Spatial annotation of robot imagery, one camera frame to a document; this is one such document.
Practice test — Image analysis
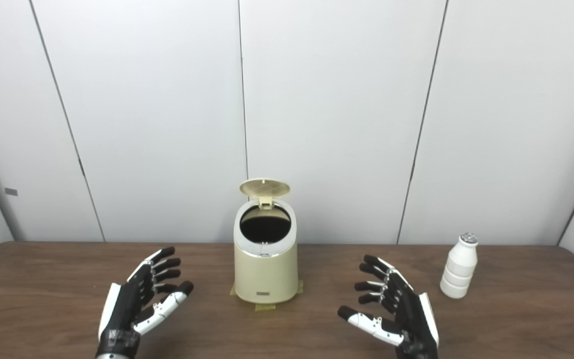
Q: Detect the cream round bin lid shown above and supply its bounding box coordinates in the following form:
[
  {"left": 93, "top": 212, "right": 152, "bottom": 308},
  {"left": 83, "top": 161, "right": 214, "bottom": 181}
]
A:
[{"left": 239, "top": 179, "right": 291, "bottom": 209}]

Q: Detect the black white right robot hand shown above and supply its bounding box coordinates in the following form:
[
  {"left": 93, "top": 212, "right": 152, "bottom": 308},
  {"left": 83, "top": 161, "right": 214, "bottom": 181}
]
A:
[{"left": 337, "top": 254, "right": 440, "bottom": 359}]

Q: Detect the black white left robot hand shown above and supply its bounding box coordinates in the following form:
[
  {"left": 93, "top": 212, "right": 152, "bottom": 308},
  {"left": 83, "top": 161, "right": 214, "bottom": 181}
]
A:
[{"left": 96, "top": 246, "right": 194, "bottom": 357}]

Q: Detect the cream-colored bin body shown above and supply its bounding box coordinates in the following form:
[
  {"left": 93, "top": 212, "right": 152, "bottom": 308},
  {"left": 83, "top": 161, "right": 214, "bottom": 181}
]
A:
[{"left": 233, "top": 199, "right": 298, "bottom": 304}]

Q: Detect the small white plastic bottle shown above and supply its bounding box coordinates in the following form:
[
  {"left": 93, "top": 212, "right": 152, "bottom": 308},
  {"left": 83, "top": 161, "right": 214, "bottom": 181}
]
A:
[{"left": 439, "top": 232, "right": 479, "bottom": 299}]

